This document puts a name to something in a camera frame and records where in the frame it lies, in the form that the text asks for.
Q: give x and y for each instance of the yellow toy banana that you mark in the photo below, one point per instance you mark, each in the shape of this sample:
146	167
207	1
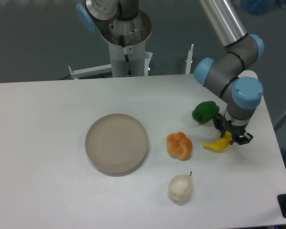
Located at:
219	145

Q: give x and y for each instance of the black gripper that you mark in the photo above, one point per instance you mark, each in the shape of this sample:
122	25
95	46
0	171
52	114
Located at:
234	126

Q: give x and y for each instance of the blue plastic bag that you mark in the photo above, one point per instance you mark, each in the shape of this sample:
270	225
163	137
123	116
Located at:
258	7

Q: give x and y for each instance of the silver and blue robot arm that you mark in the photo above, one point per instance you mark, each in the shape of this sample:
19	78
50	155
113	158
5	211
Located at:
222	77

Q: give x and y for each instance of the white toy pear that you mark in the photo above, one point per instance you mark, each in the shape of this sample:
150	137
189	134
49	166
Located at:
180	188

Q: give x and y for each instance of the white metal bracket right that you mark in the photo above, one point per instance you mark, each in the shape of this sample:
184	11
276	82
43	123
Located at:
189	59

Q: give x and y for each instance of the white metal bracket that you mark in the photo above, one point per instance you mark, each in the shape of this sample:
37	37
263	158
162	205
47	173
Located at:
189	59
90	73

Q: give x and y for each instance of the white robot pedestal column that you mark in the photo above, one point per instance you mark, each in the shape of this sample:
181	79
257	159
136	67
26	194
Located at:
126	42

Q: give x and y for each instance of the beige round plate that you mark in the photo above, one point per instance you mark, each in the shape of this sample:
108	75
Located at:
117	144

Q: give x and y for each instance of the green toy bell pepper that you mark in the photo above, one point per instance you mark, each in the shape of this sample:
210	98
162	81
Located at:
205	111

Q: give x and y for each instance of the white metal bracket left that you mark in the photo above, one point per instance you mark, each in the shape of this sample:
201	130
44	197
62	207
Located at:
90	73

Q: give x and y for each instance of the orange knotted bread roll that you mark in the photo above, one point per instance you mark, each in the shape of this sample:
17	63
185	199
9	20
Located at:
179	146

